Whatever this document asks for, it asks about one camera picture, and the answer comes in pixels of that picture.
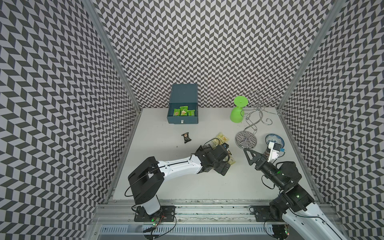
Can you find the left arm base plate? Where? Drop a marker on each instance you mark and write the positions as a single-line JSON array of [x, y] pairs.
[[166, 213]]

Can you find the green plastic goblet cup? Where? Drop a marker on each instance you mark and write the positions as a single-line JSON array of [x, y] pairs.
[[237, 114]]

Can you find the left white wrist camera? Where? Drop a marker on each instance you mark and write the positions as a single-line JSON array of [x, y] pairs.
[[226, 147]]

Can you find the green cookie packet front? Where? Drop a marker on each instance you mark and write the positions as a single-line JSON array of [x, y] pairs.
[[184, 111]]

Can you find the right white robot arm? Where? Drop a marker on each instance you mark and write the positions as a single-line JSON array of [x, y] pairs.
[[294, 205]]

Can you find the pale yellow cookie packet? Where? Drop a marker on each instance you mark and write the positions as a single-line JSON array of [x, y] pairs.
[[231, 162]]

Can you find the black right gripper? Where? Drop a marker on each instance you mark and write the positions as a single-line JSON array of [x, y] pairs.
[[262, 159]]

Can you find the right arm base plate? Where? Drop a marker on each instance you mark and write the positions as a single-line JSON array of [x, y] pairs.
[[266, 213]]

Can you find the blue floral ceramic bowl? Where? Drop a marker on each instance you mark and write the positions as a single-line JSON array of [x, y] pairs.
[[275, 139]]

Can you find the lone black cookie packet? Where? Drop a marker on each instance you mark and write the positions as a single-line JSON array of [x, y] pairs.
[[186, 137]]

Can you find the aluminium front rail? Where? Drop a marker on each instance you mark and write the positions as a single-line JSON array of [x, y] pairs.
[[192, 217]]

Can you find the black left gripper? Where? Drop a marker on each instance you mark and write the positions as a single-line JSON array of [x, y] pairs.
[[220, 169]]

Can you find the chrome wire hook stand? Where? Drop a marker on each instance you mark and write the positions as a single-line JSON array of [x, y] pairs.
[[246, 139]]

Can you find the yellow cookie packet top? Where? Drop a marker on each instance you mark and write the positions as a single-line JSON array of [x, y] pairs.
[[222, 138]]

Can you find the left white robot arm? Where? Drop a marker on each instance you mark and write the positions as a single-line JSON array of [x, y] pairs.
[[147, 178]]

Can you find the dark teal drawer box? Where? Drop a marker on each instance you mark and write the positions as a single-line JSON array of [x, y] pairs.
[[183, 95]]

